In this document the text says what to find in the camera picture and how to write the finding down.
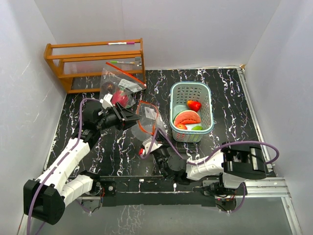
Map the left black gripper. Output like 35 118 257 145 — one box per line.
96 102 141 131

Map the red green dragon fruit toy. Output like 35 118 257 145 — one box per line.
111 90 130 108

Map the clear orange zip top bag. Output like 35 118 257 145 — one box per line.
99 62 146 108

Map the dark purple mangosteen toy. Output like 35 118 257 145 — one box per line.
100 81 116 94

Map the watermelon slice toy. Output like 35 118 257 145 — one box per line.
173 110 201 126

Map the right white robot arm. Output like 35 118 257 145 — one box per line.
145 141 267 195

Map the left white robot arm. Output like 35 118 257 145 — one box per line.
23 98 141 225

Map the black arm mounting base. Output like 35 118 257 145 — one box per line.
100 176 237 211

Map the green lime toy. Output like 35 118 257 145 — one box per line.
192 125 203 131

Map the light blue plastic basket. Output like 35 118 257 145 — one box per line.
169 81 214 142

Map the red orange pepper toy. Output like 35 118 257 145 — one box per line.
186 100 201 112

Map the green yellow marker pen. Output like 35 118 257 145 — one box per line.
110 61 135 65

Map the orange wooden shelf rack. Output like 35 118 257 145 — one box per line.
44 38 146 94

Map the white pink marker pen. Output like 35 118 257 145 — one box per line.
108 42 135 46

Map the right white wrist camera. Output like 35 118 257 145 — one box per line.
139 137 162 159

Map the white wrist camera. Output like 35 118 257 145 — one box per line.
139 137 162 159
100 93 113 110

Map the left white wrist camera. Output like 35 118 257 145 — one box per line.
100 93 113 110

